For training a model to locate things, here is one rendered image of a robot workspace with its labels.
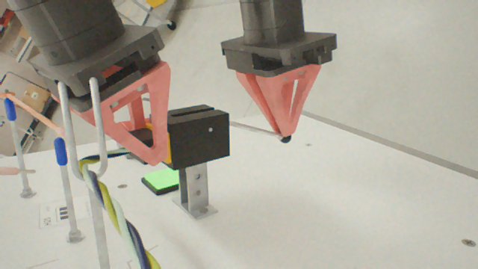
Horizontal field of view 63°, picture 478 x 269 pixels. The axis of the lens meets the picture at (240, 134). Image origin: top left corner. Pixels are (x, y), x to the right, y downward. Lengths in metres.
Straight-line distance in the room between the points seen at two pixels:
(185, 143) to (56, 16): 0.13
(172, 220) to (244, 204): 0.07
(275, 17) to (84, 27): 0.16
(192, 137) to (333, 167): 0.20
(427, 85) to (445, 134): 0.24
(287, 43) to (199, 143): 0.12
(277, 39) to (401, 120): 1.35
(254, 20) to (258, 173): 0.17
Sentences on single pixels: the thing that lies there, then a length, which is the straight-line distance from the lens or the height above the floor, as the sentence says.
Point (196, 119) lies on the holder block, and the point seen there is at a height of 1.15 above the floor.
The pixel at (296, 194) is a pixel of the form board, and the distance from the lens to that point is 0.39.
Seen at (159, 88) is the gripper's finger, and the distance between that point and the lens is 0.28.
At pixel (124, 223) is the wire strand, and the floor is 1.23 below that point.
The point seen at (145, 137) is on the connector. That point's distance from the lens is 0.31.
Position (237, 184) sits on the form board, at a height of 1.05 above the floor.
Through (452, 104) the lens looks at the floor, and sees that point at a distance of 1.62.
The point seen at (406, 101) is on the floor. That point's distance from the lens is 1.71.
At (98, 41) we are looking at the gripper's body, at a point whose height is 1.25.
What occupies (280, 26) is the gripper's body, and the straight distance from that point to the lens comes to 0.35.
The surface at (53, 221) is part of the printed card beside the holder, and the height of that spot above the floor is 1.19.
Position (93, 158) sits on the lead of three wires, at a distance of 0.29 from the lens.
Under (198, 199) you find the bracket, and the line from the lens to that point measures 0.36.
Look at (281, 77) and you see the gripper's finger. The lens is 0.35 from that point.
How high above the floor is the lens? 1.30
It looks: 34 degrees down
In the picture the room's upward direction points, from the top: 59 degrees counter-clockwise
